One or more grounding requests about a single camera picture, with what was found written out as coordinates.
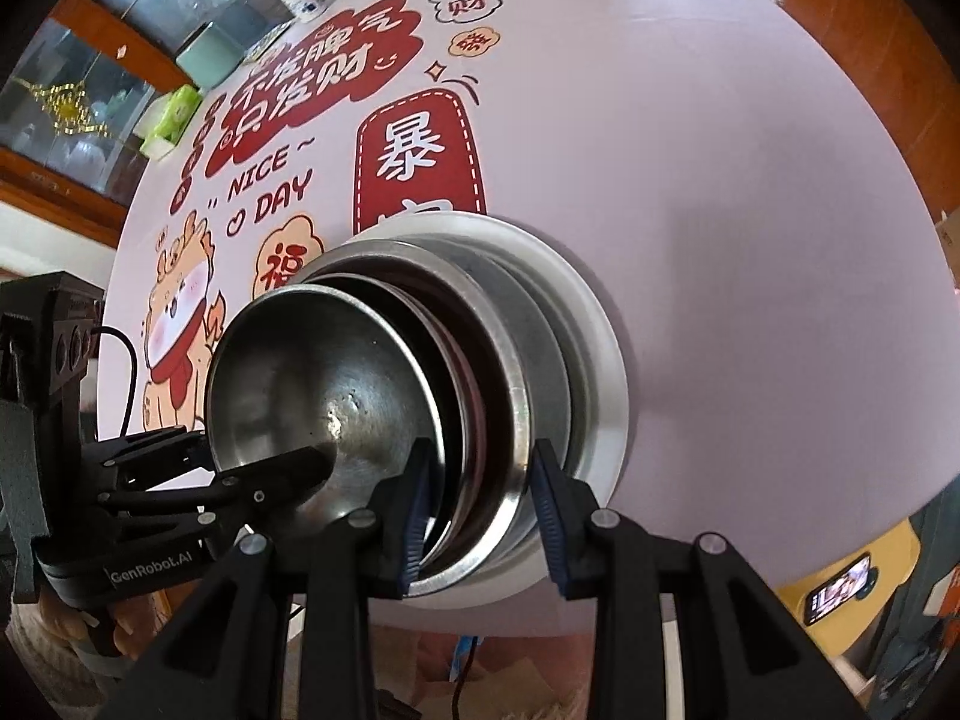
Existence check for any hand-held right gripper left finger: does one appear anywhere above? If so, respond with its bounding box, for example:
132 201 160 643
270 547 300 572
97 439 443 720

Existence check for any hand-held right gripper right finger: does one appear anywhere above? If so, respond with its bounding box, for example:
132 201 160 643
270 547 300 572
529 441 871 720

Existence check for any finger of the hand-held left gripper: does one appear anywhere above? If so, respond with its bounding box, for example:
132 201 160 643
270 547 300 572
81 426 216 490
96 447 332 512

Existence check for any small steel bowl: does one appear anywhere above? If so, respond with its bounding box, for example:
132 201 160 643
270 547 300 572
204 285 445 533

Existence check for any pink-sided steel bowl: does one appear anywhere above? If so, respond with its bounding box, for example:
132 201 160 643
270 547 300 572
300 262 470 563

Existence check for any large steel bowl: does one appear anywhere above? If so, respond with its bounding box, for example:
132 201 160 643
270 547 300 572
304 238 535 601

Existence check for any large white plate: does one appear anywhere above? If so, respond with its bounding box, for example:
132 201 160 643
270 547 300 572
352 211 631 597

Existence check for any person's left forearm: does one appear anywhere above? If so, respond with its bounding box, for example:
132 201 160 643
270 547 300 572
4 604 87 695

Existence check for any person's left hand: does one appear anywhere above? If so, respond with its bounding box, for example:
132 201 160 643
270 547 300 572
41 581 175 655

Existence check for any smartphone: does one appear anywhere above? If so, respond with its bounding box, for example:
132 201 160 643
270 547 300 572
802 551 875 627

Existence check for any green tissue box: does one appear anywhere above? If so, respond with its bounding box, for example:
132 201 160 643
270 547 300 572
141 85 205 158

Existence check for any glass door with gold ornament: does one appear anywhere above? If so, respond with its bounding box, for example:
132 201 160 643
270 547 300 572
0 0 301 203

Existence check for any yellow stool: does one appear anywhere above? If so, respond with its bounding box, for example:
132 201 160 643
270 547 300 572
776 521 925 661

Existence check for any mint green canister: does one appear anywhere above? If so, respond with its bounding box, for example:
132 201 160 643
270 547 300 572
175 19 252 91

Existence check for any pill blister pack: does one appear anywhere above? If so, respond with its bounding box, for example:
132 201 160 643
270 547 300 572
241 24 293 61

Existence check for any black cable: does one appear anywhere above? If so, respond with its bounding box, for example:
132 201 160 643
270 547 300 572
90 326 142 436

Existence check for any wooden wall cabinet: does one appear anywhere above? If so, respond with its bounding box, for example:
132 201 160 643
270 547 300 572
720 0 960 218

